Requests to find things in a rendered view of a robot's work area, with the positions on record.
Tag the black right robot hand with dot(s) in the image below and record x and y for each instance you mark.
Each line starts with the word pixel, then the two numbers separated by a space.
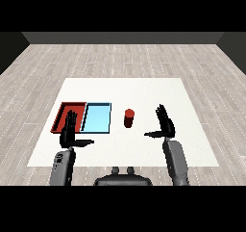
pixel 167 128

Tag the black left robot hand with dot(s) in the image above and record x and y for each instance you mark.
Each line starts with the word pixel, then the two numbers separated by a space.
pixel 68 135

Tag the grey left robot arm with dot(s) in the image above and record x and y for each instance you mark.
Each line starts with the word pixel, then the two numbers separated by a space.
pixel 62 167

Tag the red shallow open box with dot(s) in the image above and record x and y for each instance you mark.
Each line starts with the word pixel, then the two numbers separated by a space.
pixel 61 118

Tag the light blue shallow open box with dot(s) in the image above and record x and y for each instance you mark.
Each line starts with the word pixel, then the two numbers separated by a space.
pixel 96 117

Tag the red can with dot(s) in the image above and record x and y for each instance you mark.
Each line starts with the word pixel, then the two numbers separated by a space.
pixel 129 117

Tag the dark grey robot body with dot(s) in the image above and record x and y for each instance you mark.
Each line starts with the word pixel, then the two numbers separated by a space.
pixel 122 179

